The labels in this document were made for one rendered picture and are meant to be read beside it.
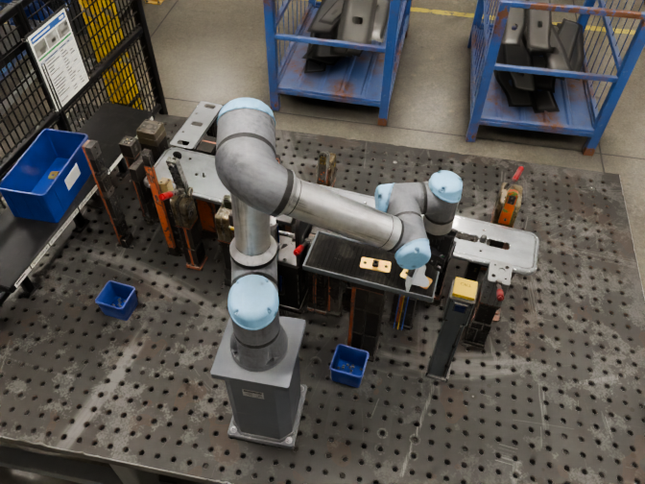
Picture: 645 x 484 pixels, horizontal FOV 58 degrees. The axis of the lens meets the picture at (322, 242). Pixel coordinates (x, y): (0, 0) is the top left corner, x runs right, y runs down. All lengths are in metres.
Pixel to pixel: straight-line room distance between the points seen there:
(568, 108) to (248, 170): 3.28
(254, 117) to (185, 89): 3.23
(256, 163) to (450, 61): 3.71
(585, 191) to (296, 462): 1.67
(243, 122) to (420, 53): 3.69
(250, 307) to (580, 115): 3.13
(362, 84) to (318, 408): 2.63
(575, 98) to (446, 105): 0.83
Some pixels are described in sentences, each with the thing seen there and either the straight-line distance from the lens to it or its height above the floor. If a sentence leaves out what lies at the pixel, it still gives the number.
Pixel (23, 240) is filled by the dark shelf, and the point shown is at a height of 1.03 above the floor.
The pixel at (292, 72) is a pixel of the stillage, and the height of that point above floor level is 0.16.
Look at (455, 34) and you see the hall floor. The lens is 5.05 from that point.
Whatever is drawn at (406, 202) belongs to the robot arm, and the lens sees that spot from 1.30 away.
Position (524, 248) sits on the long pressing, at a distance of 1.99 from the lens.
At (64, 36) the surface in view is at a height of 1.36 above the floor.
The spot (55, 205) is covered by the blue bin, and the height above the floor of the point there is 1.09.
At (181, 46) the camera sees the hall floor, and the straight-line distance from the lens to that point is 4.86.
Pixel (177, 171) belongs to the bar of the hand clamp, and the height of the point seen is 1.17.
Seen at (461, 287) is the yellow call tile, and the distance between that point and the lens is 1.63.
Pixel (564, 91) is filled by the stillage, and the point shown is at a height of 0.17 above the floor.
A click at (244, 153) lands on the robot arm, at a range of 1.08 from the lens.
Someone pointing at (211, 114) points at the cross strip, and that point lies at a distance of 2.42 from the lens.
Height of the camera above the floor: 2.44
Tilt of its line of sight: 49 degrees down
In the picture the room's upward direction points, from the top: 1 degrees clockwise
